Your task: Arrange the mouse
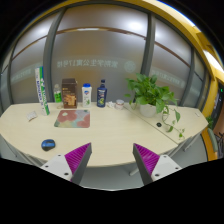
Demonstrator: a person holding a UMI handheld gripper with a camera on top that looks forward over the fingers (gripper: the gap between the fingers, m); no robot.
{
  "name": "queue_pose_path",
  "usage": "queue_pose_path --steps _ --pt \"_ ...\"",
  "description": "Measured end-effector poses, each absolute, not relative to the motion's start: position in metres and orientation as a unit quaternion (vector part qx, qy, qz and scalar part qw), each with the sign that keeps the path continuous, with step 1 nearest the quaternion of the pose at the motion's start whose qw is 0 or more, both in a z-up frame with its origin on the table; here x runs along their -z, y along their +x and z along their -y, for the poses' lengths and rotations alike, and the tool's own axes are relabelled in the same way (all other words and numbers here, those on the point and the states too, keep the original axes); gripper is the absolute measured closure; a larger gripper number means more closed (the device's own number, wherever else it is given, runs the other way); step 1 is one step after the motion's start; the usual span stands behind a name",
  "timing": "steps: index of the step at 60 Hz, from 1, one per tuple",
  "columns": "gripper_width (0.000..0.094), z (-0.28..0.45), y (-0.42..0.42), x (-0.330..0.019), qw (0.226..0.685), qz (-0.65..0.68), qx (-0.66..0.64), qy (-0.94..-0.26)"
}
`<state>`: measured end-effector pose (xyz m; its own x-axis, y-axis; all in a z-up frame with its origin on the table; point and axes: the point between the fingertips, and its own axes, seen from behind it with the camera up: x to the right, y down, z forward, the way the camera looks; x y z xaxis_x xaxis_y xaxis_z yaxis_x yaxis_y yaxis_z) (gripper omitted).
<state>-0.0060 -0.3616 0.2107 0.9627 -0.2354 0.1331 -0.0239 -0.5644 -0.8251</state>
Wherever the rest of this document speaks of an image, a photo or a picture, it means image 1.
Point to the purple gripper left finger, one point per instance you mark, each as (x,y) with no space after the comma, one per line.
(70,166)

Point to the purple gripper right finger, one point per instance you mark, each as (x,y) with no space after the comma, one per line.
(151,166)

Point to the blue black computer mouse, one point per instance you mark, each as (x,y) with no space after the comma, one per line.
(48,144)

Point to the colourful mouse pad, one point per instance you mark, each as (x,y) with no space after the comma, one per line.
(73,119)

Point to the small white jar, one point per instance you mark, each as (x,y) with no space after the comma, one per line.
(119,104)

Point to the potted green plant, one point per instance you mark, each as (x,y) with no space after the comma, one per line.
(148,95)

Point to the dark blue shampoo bottle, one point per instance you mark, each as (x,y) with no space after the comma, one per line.
(101,94)

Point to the white crumpled packet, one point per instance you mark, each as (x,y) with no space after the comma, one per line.
(110,104)

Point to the crumpled white wrapper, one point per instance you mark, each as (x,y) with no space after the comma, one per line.
(32,115)

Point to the white lotion bottle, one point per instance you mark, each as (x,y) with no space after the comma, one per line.
(86,95)

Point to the small green bottle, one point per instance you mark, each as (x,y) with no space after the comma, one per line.
(57,94)

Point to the brown carton box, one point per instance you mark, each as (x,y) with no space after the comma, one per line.
(69,92)

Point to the green white tall box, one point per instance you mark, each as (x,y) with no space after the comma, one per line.
(40,86)

